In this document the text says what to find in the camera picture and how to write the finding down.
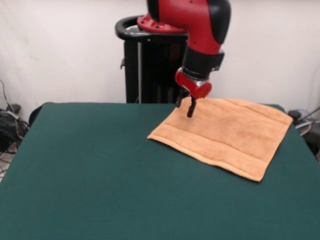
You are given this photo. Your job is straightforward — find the dark green table cloth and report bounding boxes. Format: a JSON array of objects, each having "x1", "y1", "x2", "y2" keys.
[{"x1": 0, "y1": 101, "x2": 320, "y2": 240}]

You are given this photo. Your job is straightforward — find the black bulky object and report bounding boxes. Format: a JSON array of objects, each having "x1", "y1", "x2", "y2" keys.
[{"x1": 305, "y1": 131, "x2": 320, "y2": 155}]

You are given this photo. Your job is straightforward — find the black cable tangle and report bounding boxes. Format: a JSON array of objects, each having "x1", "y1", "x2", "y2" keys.
[{"x1": 0, "y1": 79, "x2": 31, "y2": 155}]

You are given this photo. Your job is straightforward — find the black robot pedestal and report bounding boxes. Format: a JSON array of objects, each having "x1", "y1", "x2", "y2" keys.
[{"x1": 114, "y1": 14, "x2": 191, "y2": 104}]

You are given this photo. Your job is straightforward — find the small black adapter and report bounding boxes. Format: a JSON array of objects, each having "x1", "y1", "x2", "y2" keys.
[{"x1": 287, "y1": 110, "x2": 303, "y2": 120}]

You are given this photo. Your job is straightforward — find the orange terry towel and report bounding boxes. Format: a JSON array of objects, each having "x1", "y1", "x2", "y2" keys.
[{"x1": 146, "y1": 98, "x2": 294, "y2": 183}]

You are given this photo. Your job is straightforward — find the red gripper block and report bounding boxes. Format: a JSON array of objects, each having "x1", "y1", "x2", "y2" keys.
[{"x1": 174, "y1": 67, "x2": 214, "y2": 119}]

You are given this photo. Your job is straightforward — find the grey chair base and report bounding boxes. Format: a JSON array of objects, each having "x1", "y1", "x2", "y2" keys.
[{"x1": 294, "y1": 119, "x2": 313, "y2": 137}]

